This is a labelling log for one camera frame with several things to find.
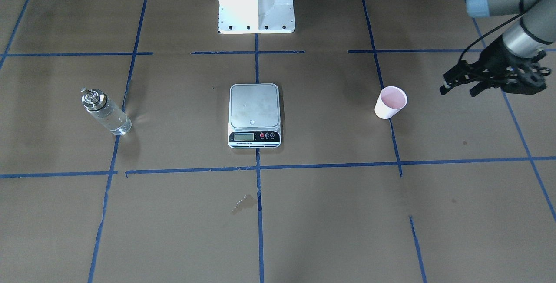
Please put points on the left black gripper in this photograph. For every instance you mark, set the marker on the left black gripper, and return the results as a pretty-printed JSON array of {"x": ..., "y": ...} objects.
[{"x": 494, "y": 57}]

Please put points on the pink cup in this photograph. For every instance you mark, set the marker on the pink cup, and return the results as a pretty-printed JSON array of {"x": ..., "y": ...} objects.
[{"x": 391, "y": 100}]

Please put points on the glass sauce bottle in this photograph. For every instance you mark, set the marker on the glass sauce bottle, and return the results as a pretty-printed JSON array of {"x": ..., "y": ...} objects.
[{"x": 104, "y": 110}]

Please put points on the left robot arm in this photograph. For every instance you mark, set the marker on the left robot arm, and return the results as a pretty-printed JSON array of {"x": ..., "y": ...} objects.
[{"x": 531, "y": 27}]

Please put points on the digital kitchen scale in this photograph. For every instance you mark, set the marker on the digital kitchen scale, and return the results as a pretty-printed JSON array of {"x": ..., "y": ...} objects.
[{"x": 254, "y": 116}]

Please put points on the white mounting post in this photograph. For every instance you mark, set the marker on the white mounting post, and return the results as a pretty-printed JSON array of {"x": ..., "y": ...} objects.
[{"x": 256, "y": 17}]

